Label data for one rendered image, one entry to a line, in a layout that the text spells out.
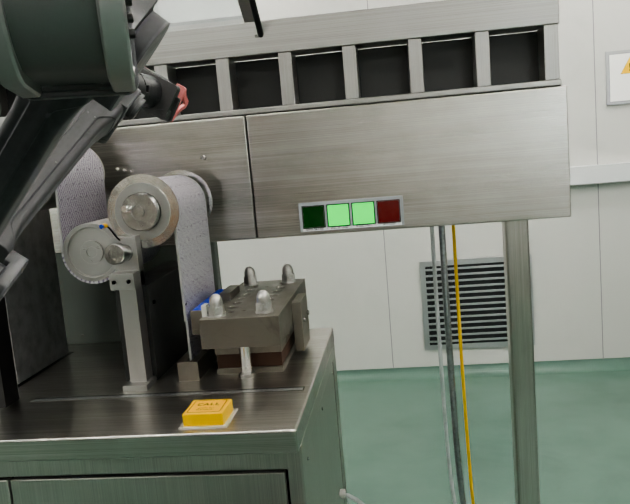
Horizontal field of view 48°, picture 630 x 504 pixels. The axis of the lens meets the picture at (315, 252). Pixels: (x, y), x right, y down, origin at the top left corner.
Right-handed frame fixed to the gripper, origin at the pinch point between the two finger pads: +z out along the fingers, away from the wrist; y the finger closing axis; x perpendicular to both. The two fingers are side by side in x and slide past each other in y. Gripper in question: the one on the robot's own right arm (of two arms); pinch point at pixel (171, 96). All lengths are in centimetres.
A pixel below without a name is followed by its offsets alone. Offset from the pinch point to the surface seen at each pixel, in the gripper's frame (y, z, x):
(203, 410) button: 36, -17, -42
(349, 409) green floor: 44, 226, -131
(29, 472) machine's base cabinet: 14, -23, -67
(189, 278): 14.3, 10.0, -33.2
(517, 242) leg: 71, 65, 0
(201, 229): 7.6, 22.0, -26.2
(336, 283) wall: 1, 270, -86
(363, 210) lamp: 35, 42, -8
